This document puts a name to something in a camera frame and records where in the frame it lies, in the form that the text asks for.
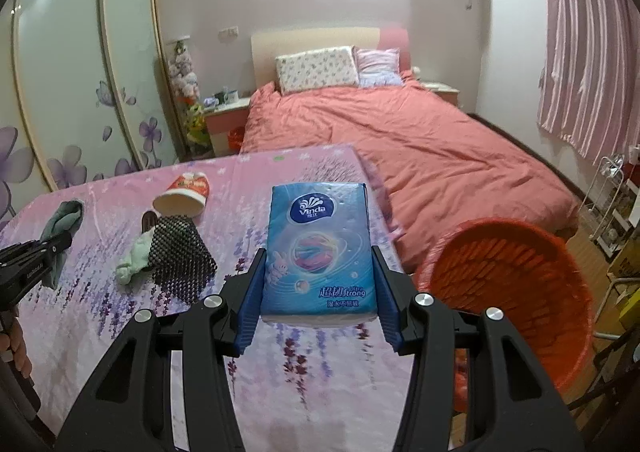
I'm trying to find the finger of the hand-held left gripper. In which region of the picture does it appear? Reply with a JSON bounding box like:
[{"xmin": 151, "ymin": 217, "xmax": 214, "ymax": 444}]
[{"xmin": 0, "ymin": 231, "xmax": 73, "ymax": 278}]

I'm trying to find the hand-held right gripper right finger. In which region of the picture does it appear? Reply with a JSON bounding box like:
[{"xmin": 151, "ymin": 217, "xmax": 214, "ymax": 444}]
[{"xmin": 372, "ymin": 246, "xmax": 586, "ymax": 452}]

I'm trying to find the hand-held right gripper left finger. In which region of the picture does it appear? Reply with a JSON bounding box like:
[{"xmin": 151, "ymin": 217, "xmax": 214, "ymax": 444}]
[{"xmin": 55, "ymin": 247, "xmax": 268, "ymax": 452}]

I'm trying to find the dark green cloth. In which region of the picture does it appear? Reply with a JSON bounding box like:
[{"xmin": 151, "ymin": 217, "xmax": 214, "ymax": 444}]
[{"xmin": 40, "ymin": 199, "xmax": 86, "ymax": 290}]

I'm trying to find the blue tissue pack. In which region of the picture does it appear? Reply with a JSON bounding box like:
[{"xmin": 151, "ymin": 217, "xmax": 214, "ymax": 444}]
[{"xmin": 260, "ymin": 180, "xmax": 381, "ymax": 328}]

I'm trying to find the orange plastic basket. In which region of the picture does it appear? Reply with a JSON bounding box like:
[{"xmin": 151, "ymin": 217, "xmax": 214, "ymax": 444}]
[{"xmin": 415, "ymin": 218, "xmax": 593, "ymax": 393}]

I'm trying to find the person's left hand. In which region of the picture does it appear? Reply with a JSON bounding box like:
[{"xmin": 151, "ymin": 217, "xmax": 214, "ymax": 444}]
[{"xmin": 0, "ymin": 317, "xmax": 32, "ymax": 375}]

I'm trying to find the black mesh mat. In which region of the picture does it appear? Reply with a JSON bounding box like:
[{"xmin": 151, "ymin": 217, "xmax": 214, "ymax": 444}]
[{"xmin": 145, "ymin": 214, "xmax": 218, "ymax": 305}]

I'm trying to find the light green sock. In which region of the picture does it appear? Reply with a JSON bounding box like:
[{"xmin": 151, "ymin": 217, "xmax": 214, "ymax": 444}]
[{"xmin": 116, "ymin": 227, "xmax": 156, "ymax": 285}]

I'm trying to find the pink lavender printed tablecloth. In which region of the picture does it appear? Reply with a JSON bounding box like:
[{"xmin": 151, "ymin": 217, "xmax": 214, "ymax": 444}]
[{"xmin": 0, "ymin": 144, "xmax": 416, "ymax": 452}]

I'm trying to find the red white paper cup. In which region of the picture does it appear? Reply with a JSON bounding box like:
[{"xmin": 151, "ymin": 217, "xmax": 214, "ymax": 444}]
[{"xmin": 152, "ymin": 172, "xmax": 210, "ymax": 218}]

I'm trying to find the bed with coral duvet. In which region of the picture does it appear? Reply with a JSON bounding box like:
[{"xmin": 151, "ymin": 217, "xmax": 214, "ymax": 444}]
[{"xmin": 240, "ymin": 69, "xmax": 581, "ymax": 273}]

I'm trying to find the pink white nightstand with mugs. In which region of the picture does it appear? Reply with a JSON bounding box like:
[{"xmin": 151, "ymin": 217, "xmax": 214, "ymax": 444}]
[{"xmin": 204, "ymin": 97, "xmax": 251, "ymax": 158}]

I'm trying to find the yellow green plush toy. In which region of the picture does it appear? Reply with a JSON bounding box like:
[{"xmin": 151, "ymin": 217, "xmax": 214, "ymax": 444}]
[{"xmin": 185, "ymin": 102, "xmax": 208, "ymax": 145}]

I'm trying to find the floral sliding door wardrobe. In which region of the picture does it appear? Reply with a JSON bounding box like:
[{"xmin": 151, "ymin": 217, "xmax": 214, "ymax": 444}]
[{"xmin": 0, "ymin": 0, "xmax": 188, "ymax": 213}]

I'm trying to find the stack of plush toys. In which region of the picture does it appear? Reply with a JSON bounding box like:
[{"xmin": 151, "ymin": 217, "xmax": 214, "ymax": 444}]
[{"xmin": 167, "ymin": 39, "xmax": 201, "ymax": 100}]

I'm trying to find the pink striped pillow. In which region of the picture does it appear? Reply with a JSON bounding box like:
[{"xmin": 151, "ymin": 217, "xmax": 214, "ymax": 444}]
[{"xmin": 354, "ymin": 48, "xmax": 403, "ymax": 87}]

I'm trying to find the yellow cardboard box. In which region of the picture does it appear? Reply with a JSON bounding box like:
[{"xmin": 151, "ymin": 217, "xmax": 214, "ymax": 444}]
[{"xmin": 607, "ymin": 247, "xmax": 640, "ymax": 279}]

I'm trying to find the white floral pillow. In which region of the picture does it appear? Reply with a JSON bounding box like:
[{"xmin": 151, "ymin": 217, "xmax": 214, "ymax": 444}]
[{"xmin": 275, "ymin": 46, "xmax": 360, "ymax": 95}]

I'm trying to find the pink striped curtain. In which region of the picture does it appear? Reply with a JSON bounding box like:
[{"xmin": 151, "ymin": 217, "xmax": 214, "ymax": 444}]
[{"xmin": 532, "ymin": 0, "xmax": 640, "ymax": 158}]

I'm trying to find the white wire rack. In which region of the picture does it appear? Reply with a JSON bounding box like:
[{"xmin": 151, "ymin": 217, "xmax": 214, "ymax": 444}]
[{"xmin": 582, "ymin": 154, "xmax": 628, "ymax": 258}]

